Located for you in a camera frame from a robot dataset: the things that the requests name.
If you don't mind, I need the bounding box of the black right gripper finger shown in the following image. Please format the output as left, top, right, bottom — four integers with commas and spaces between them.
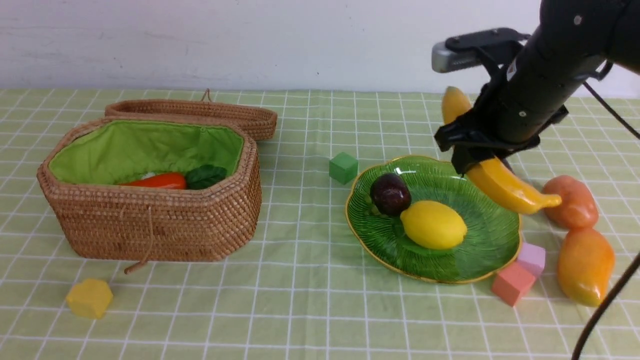
451, 146, 493, 176

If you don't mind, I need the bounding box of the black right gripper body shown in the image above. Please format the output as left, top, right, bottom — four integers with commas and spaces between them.
434, 35, 613, 152

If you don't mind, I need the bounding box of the yellow toy banana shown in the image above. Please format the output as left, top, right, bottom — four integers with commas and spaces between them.
441, 86, 562, 215

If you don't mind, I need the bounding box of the yellow toy lemon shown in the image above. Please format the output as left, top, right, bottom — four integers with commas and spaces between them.
399, 200, 467, 250

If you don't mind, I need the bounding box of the purple toy mangosteen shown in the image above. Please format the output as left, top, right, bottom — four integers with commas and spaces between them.
369, 172, 413, 217

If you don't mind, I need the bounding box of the brown toy potato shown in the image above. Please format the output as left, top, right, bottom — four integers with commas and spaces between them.
542, 175, 600, 230

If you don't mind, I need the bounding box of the orange toy mango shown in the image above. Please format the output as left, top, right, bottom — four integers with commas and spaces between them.
557, 228, 616, 308

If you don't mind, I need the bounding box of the orange toy carrot with leaves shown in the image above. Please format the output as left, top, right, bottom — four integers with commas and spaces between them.
121, 164, 227, 191

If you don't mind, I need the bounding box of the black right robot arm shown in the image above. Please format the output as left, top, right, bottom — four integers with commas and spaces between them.
431, 0, 640, 175

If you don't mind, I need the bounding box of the green leaf-shaped glass plate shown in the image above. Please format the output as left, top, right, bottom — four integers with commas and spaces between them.
344, 155, 523, 284

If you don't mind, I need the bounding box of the green foam cube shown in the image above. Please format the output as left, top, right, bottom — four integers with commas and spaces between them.
329, 152, 359, 185

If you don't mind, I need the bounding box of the pink foam cube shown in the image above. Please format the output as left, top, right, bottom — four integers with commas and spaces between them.
516, 242, 547, 278

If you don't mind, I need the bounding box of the salmon foam cube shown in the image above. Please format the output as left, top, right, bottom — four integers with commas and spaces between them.
491, 262, 537, 308

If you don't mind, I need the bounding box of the green checkered tablecloth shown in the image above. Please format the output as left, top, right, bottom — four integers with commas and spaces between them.
0, 88, 640, 360

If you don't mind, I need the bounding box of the woven rattan basket lid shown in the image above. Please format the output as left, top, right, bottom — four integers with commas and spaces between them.
104, 89, 278, 141

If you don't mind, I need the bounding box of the woven rattan basket green lining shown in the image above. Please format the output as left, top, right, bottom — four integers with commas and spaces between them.
36, 116, 262, 264

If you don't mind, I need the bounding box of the yellow foam hexagon block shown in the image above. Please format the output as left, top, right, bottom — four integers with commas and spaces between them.
65, 278, 114, 320

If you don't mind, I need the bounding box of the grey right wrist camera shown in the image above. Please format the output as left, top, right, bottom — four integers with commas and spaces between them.
430, 27, 531, 75

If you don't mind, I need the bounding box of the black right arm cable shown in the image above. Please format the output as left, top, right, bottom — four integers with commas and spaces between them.
571, 80, 640, 360

